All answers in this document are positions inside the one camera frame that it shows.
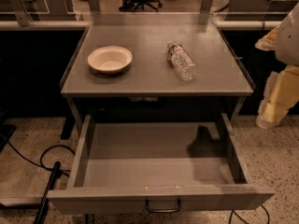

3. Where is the black floor cable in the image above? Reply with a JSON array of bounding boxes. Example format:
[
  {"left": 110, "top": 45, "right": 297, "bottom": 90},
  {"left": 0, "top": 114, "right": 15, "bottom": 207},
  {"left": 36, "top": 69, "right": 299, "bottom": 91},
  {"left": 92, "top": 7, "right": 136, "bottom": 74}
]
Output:
[
  {"left": 228, "top": 204, "right": 271, "bottom": 224},
  {"left": 0, "top": 133, "right": 76, "bottom": 177}
]

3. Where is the white paper bowl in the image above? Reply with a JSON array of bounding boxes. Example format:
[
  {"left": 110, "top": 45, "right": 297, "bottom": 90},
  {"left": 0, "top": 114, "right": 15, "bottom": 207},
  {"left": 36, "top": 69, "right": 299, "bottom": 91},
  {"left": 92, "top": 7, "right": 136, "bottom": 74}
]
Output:
[{"left": 87, "top": 46, "right": 133, "bottom": 75}]

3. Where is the black floor cable left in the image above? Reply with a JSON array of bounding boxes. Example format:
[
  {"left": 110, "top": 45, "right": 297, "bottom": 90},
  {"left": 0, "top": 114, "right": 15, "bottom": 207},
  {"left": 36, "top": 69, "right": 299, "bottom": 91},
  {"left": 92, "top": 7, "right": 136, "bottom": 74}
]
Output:
[{"left": 0, "top": 133, "right": 76, "bottom": 177}]

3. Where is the grey cabinet table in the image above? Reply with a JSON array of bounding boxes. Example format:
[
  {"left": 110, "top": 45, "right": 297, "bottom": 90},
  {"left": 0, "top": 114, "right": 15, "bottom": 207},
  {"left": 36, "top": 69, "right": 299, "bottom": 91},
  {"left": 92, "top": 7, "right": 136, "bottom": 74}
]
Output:
[{"left": 62, "top": 13, "right": 254, "bottom": 127}]

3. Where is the clear plastic water bottle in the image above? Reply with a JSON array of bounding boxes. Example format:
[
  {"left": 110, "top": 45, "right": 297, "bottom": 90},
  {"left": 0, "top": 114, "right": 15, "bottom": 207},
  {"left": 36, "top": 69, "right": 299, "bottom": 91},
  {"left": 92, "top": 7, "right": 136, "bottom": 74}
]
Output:
[{"left": 166, "top": 41, "right": 197, "bottom": 81}]

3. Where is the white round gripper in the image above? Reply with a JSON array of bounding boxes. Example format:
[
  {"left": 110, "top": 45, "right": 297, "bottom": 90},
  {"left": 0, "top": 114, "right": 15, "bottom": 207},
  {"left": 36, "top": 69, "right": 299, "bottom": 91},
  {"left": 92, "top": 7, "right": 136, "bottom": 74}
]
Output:
[{"left": 255, "top": 3, "right": 299, "bottom": 129}]

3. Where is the black drawer handle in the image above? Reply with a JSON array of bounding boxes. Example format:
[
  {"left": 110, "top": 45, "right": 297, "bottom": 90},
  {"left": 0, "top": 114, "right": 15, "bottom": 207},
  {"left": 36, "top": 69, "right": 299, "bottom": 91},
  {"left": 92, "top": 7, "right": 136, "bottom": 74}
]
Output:
[{"left": 145, "top": 199, "right": 181, "bottom": 214}]

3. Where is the black floor cable right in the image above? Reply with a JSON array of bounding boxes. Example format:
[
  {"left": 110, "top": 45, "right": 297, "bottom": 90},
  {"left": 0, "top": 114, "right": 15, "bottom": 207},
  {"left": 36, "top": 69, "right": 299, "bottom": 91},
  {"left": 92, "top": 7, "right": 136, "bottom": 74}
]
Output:
[{"left": 228, "top": 204, "right": 271, "bottom": 224}]

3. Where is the white horizontal rail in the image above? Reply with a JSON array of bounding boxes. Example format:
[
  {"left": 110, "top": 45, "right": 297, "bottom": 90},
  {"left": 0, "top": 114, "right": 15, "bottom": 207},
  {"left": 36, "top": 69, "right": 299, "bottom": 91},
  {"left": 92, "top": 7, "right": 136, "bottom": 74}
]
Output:
[{"left": 0, "top": 20, "right": 283, "bottom": 32}]

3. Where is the black pole on floor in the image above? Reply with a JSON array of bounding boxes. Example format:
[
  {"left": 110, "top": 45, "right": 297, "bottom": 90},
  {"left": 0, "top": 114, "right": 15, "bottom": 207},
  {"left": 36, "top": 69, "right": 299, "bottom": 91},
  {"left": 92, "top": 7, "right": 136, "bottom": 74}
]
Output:
[{"left": 34, "top": 161, "right": 61, "bottom": 224}]

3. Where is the grey open top drawer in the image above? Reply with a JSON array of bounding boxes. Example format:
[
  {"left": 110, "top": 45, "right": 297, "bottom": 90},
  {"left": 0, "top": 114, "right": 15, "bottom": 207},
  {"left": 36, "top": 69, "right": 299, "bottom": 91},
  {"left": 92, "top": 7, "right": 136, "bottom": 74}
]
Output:
[{"left": 48, "top": 115, "right": 274, "bottom": 215}]

